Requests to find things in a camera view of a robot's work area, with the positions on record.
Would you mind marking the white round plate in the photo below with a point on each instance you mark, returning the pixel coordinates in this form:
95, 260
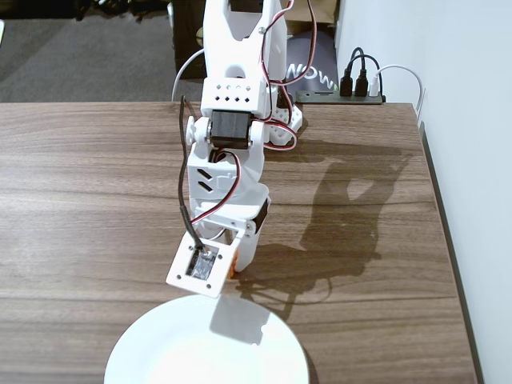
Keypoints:
180, 352

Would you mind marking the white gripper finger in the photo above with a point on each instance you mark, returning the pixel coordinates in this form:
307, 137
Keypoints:
248, 252

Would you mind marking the black power strip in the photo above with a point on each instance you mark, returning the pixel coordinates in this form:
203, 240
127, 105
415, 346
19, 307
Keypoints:
320, 97

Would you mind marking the black box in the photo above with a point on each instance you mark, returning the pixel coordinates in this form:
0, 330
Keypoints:
186, 40

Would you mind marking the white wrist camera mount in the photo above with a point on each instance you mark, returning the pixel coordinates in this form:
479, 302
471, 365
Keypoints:
182, 272

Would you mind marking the brown cardboard box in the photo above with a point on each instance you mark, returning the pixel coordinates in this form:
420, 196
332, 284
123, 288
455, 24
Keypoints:
326, 12

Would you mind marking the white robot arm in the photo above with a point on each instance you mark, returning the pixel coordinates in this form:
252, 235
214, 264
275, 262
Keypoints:
232, 52

